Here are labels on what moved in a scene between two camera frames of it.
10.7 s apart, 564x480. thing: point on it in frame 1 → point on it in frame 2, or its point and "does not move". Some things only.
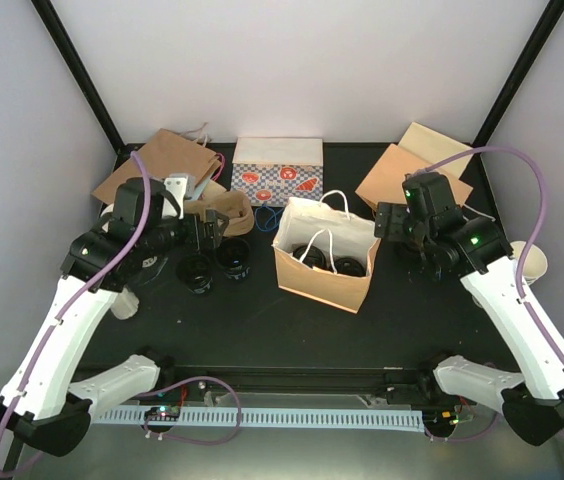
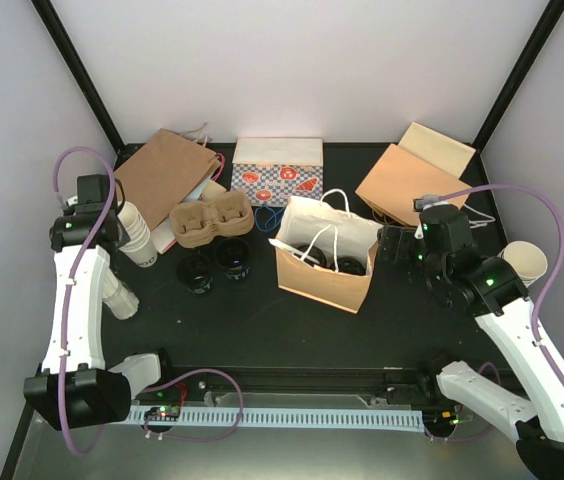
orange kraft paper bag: [323, 253] does not move
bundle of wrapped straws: [125, 305] does not move
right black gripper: [384, 211] → [386, 244]
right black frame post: [475, 175] does not move
